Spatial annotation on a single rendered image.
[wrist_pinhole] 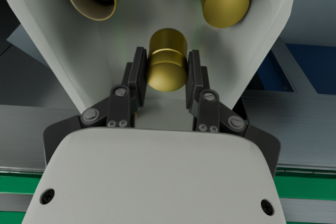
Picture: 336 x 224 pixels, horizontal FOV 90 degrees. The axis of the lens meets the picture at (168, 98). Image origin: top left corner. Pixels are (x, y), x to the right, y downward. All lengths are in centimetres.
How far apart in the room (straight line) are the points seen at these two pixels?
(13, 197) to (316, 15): 65
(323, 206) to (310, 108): 13
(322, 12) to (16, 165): 64
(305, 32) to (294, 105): 23
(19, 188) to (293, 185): 40
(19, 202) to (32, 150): 8
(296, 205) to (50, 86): 78
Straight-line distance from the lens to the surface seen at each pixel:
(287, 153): 27
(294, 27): 49
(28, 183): 39
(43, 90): 79
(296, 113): 32
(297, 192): 28
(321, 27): 53
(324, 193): 30
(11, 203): 39
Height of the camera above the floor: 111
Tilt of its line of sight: 38 degrees down
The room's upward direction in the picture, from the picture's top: 177 degrees counter-clockwise
